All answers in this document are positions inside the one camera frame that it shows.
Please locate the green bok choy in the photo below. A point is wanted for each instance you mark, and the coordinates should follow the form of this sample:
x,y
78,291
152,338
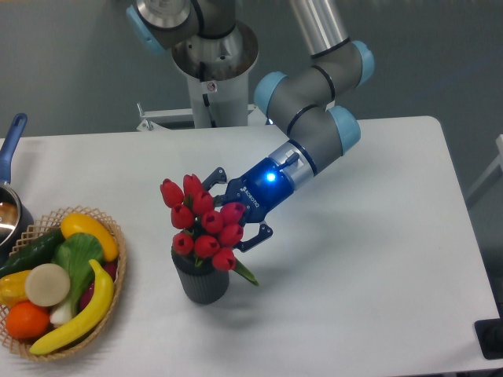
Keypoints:
x,y
73,256

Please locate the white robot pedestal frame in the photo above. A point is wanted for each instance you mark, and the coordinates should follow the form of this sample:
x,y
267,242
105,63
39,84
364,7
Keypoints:
x,y
213,104

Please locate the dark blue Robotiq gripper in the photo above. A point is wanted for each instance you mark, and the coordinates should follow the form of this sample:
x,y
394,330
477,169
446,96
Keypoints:
x,y
265,186

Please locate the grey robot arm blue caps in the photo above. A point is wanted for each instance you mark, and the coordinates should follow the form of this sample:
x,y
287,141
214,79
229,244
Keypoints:
x,y
215,52

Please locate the orange fruit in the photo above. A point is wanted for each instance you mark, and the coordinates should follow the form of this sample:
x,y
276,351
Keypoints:
x,y
26,320

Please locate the woven wicker basket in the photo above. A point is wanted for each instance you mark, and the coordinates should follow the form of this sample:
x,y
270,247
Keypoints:
x,y
46,224

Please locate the blue handled saucepan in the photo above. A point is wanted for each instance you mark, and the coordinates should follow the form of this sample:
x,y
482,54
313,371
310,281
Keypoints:
x,y
15,217

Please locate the purple red vegetable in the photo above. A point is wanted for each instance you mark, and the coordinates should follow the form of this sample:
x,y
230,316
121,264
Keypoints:
x,y
111,269

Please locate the black device at table edge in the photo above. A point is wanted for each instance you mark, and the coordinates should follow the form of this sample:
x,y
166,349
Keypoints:
x,y
489,335

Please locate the dark grey ribbed vase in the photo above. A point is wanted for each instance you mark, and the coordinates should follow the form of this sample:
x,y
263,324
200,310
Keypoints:
x,y
204,284

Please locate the red tulip bouquet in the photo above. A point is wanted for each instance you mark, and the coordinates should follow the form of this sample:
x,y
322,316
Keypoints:
x,y
208,230

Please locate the beige round slice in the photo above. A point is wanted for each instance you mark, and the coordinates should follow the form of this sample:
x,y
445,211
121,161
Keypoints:
x,y
47,285

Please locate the yellow banana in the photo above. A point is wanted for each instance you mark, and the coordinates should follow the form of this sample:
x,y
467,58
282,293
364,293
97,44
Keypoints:
x,y
85,321

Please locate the white furniture frame right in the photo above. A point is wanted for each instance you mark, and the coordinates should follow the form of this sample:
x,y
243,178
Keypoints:
x,y
486,179

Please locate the yellow squash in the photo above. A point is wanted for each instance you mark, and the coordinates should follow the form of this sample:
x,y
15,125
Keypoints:
x,y
82,223

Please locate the dark green cucumber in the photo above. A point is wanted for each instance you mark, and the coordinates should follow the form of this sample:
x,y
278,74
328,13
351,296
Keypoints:
x,y
37,252

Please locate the yellow bell pepper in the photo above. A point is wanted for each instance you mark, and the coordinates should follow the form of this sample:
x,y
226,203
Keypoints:
x,y
12,288

